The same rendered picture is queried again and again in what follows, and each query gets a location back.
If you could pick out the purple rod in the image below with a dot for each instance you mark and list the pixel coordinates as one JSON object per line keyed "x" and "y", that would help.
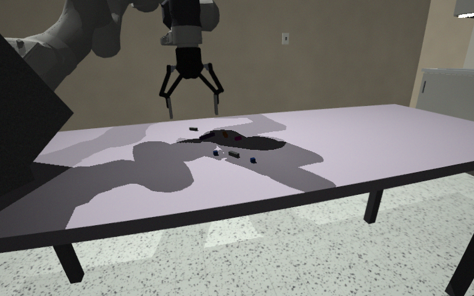
{"x": 206, "y": 136}

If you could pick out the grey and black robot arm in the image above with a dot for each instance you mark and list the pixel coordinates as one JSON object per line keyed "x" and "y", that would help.
{"x": 56, "y": 53}

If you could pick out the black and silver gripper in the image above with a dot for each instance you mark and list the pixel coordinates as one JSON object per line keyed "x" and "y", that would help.
{"x": 189, "y": 65}

